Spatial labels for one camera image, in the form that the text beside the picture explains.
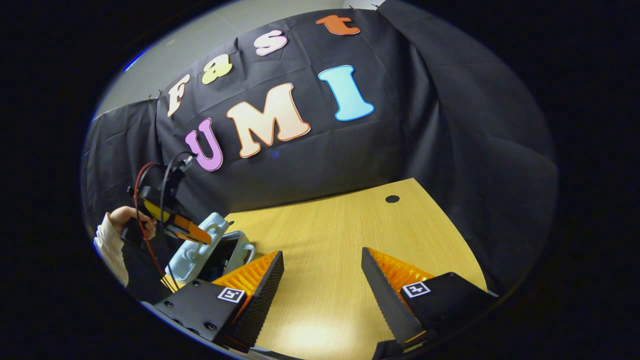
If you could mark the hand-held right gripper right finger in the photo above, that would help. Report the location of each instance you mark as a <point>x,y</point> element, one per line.
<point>387,300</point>

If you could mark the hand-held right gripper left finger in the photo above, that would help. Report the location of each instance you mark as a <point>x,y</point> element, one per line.
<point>260,305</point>

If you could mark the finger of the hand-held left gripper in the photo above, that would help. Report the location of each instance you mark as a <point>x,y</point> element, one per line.
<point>192,231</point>

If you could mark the light blue small suitcase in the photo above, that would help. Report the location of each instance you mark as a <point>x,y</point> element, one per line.
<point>195,250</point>

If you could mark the black backdrop cloth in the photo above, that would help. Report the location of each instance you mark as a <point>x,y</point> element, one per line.
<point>425,150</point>

